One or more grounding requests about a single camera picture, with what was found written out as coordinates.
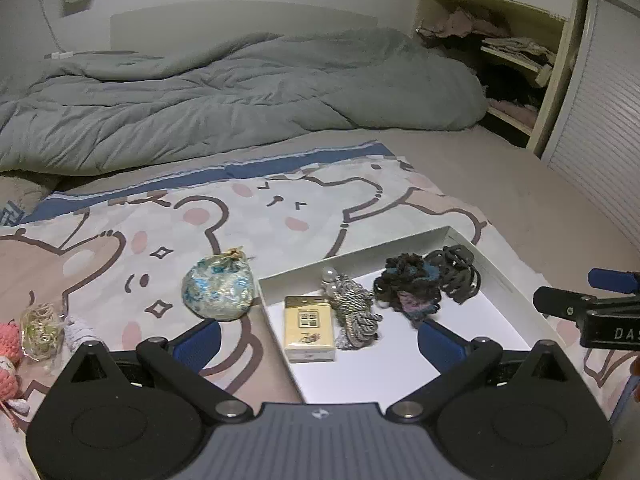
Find pink crumpled cloth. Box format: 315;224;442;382
416;5;512;42

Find blue floral fabric pouch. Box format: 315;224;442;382
181;247;255;322

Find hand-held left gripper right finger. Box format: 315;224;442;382
387;320;576;421

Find pink crochet ball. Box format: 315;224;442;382
0;322;24;366

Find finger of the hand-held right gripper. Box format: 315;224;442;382
533;286;601;319
587;268;640;295

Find white cardboard box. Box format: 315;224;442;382
257;225;567;404

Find wooden open cabinet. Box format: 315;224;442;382
414;0;597;159

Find folded light clothes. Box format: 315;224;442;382
480;35;557;70

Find white headboard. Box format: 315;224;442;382
109;1;379;54

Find dark clothes pile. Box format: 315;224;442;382
474;55;545;112

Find black hair claw clip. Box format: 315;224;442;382
425;244;482;306

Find bear printed blanket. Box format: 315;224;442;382
0;141;640;480

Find grey knitted scrunchie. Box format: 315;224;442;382
60;316;99;357

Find white slatted cabinet door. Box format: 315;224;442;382
541;0;640;243

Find grey twisted rope with pearl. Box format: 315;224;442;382
322;267;384;351

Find yellow patterned small box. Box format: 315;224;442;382
283;295;337;364

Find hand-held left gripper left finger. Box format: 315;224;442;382
65;318;251;420

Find pink crochet doll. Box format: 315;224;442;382
0;356;32;432

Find white cable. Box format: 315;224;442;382
36;0;67;56

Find grey duvet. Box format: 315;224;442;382
0;27;489;177

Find dark crochet scrunchie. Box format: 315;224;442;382
372;253;444;323

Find beige fluffy pillow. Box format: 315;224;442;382
0;170;62;217

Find clear bag of rubber bands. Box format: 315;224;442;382
20;302;64;361

